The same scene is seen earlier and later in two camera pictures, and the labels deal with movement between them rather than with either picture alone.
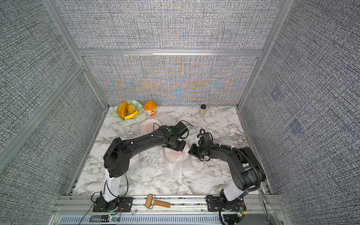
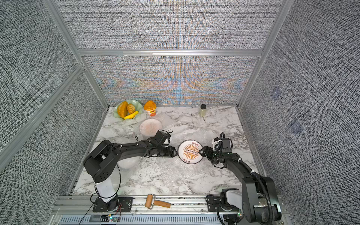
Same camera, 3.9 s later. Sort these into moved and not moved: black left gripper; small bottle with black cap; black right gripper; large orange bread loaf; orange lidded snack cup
Moved: black right gripper; black left gripper
Not moved: orange lidded snack cup; small bottle with black cap; large orange bread loaf
